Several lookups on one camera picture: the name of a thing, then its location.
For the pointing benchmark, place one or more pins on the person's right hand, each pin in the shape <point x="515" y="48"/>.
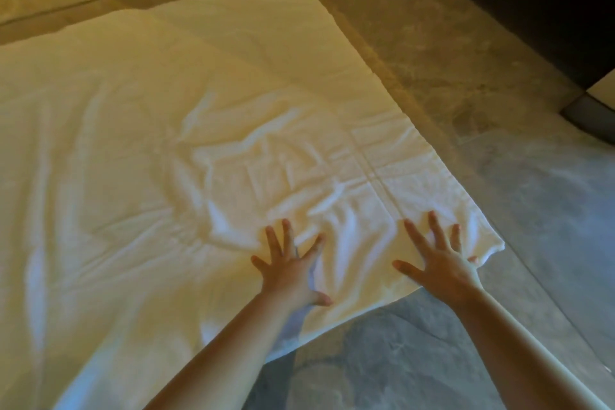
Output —
<point x="444" y="272"/>

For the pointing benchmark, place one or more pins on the person's left hand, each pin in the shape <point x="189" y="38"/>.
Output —
<point x="288" y="277"/>

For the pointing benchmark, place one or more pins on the white towel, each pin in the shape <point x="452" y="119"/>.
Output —
<point x="144" y="136"/>

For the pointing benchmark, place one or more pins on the person's right forearm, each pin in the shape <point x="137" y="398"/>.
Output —
<point x="523" y="357"/>

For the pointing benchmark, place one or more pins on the person's left forearm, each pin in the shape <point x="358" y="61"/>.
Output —
<point x="226" y="361"/>

